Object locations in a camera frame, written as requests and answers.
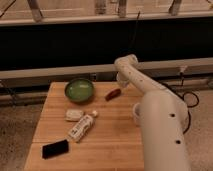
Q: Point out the black rectangular sponge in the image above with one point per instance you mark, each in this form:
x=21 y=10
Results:
x=55 y=149

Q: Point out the green bowl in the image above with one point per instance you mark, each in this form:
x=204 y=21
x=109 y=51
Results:
x=79 y=90

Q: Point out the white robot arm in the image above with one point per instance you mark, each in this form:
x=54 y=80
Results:
x=162 y=113

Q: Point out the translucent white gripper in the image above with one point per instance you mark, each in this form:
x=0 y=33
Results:
x=122 y=80

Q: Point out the dark red pepper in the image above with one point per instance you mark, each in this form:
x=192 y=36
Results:
x=113 y=94

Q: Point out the white plastic bottle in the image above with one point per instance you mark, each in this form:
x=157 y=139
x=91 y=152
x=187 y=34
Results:
x=78 y=131

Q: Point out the small white wrapped packet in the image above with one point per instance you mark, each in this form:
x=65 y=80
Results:
x=74 y=114

